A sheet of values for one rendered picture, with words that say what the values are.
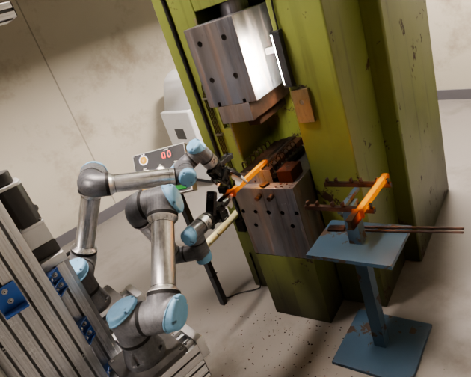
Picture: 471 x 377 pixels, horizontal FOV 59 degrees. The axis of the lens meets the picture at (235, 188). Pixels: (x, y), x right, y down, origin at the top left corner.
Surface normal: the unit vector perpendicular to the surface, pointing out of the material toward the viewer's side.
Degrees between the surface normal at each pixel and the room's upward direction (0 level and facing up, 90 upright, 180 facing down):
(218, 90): 90
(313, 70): 90
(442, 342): 0
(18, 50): 90
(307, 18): 90
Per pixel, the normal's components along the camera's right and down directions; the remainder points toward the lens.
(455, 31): -0.72, 0.48
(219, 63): -0.53, 0.50
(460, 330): -0.30, -0.87
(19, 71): 0.62, 0.13
